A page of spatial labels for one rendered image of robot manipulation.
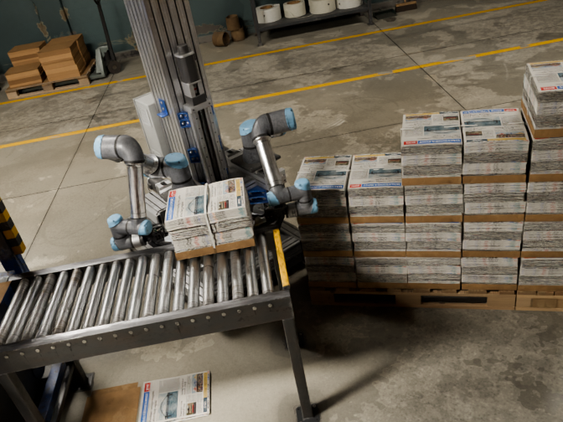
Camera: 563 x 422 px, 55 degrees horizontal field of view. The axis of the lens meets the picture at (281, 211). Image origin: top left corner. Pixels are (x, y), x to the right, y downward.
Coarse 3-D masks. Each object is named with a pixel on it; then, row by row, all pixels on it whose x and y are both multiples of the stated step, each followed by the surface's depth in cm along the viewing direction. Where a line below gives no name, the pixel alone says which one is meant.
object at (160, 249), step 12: (264, 228) 268; (276, 228) 267; (132, 252) 269; (144, 252) 267; (156, 252) 266; (228, 252) 270; (240, 252) 271; (72, 264) 269; (84, 264) 267; (96, 264) 265; (108, 264) 266; (12, 276) 268; (24, 276) 266; (108, 276) 270; (120, 276) 271; (12, 288) 267
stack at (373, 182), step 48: (336, 192) 284; (384, 192) 279; (432, 192) 274; (480, 192) 268; (336, 240) 302; (384, 240) 296; (432, 240) 289; (480, 240) 283; (336, 288) 322; (384, 288) 332
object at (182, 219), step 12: (180, 192) 264; (192, 192) 263; (168, 204) 256; (180, 204) 254; (192, 204) 253; (168, 216) 247; (180, 216) 245; (192, 216) 244; (168, 228) 246; (180, 228) 246; (192, 228) 248; (180, 240) 251; (192, 240) 251; (204, 240) 252
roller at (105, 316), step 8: (112, 264) 264; (120, 264) 264; (112, 272) 257; (120, 272) 260; (112, 280) 252; (112, 288) 248; (104, 296) 244; (112, 296) 244; (104, 304) 239; (112, 304) 241; (104, 312) 234; (104, 320) 230
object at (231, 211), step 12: (228, 180) 267; (240, 180) 265; (216, 192) 259; (228, 192) 257; (240, 192) 255; (216, 204) 249; (228, 204) 248; (240, 204) 246; (216, 216) 245; (228, 216) 246; (240, 216) 247; (216, 228) 249; (228, 228) 249; (240, 228) 250; (252, 228) 256; (228, 240) 253; (240, 240) 254
